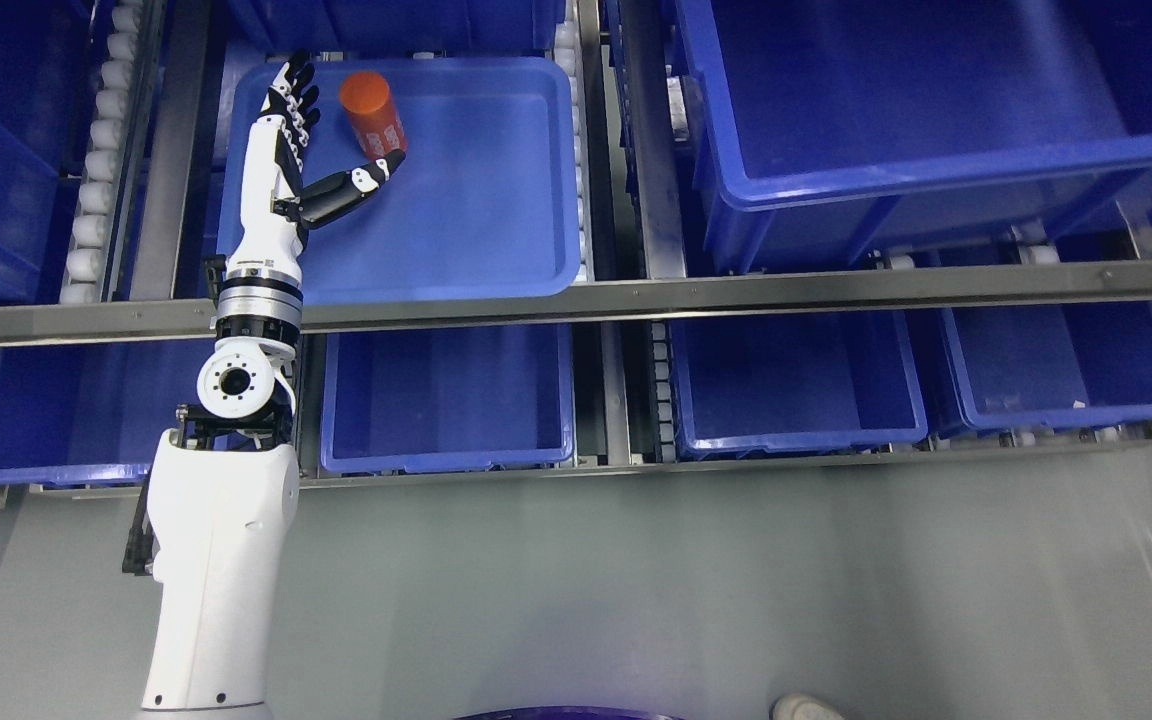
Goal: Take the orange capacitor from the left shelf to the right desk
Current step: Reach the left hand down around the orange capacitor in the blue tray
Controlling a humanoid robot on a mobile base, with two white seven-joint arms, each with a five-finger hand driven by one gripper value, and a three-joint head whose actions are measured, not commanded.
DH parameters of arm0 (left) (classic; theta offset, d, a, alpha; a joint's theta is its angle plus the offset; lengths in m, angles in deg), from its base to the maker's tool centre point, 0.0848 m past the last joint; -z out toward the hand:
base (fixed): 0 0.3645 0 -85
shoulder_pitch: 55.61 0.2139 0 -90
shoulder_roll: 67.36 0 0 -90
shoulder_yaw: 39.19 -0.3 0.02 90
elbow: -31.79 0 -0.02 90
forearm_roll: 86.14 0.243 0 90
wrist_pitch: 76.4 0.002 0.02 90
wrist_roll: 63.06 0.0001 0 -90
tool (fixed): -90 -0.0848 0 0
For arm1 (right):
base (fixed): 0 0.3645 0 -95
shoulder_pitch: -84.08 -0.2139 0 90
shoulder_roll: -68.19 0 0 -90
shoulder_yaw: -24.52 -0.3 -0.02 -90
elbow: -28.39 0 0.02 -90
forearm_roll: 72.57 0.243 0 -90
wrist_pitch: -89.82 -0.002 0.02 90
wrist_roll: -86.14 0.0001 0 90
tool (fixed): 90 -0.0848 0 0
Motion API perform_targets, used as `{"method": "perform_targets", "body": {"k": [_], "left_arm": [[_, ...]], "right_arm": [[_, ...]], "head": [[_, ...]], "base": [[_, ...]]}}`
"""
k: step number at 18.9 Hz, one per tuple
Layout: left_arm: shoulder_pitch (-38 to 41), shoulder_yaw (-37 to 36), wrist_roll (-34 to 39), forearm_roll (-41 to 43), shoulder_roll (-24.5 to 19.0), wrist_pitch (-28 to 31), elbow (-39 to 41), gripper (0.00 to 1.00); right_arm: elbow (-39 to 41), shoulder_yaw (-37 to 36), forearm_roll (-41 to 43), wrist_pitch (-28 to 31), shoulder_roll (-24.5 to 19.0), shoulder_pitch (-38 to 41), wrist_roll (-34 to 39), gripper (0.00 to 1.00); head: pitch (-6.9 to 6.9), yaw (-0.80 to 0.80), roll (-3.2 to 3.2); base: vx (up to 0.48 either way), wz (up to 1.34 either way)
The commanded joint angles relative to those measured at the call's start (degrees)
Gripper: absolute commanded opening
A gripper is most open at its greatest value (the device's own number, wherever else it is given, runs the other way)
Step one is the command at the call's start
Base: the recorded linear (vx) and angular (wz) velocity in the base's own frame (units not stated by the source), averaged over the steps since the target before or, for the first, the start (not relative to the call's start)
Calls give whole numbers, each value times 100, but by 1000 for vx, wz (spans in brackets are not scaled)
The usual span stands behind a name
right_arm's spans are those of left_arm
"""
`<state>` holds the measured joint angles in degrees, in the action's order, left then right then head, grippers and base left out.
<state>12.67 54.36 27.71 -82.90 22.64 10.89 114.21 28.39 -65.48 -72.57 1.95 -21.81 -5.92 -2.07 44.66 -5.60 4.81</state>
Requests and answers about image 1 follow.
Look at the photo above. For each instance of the white shoe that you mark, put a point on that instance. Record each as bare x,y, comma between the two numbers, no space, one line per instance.
801,706

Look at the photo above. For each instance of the large blue bin upper right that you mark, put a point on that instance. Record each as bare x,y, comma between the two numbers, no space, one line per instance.
829,130

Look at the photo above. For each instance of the blue bin far left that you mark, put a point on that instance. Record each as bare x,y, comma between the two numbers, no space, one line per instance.
42,47

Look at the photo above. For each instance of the blue bin lower right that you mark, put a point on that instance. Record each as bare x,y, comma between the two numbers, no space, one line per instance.
1061,366

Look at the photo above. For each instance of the blue bin lower left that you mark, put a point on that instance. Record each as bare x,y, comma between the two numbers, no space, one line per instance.
91,415

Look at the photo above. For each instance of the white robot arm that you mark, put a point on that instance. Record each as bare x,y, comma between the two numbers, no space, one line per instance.
224,485

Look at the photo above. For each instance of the orange cylindrical capacitor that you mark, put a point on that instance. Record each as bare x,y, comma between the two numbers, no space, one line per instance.
368,102

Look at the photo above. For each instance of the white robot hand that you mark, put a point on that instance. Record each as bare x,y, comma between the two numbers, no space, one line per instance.
269,213

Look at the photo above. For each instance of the white roller conveyor strip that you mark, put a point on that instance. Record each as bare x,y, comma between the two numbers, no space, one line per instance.
89,264

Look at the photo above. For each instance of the blue bin lower centre-right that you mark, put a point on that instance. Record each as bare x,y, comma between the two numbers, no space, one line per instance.
794,384

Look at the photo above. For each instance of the blue shallow tray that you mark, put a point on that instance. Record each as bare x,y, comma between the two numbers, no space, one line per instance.
485,205

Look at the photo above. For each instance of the blue bin lower middle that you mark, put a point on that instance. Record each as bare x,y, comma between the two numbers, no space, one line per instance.
453,399

